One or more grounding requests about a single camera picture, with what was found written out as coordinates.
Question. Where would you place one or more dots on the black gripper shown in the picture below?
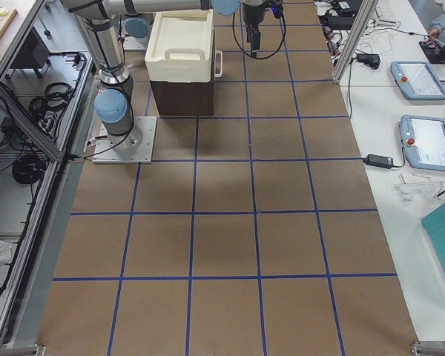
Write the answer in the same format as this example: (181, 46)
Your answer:
(251, 14)

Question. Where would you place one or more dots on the aluminium frame post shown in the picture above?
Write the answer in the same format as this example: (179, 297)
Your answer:
(360, 23)

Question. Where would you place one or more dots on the cream plastic storage bin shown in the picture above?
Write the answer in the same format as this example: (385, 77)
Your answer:
(180, 46)

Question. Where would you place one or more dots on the black power adapter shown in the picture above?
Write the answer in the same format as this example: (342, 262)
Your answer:
(378, 161)

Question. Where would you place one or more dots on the upper blue teach pendant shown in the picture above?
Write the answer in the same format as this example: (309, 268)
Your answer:
(417, 80)

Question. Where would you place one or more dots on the dark brown drawer cabinet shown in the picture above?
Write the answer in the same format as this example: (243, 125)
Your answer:
(184, 99)

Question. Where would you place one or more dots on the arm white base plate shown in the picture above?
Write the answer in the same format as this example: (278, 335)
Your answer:
(137, 147)

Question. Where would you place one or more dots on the blue teach pendant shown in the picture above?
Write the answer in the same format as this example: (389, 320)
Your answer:
(417, 80)
(423, 141)

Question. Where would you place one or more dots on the lower blue teach pendant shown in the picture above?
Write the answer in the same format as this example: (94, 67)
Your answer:
(423, 141)

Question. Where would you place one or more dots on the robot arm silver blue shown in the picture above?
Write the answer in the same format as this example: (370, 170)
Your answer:
(113, 104)

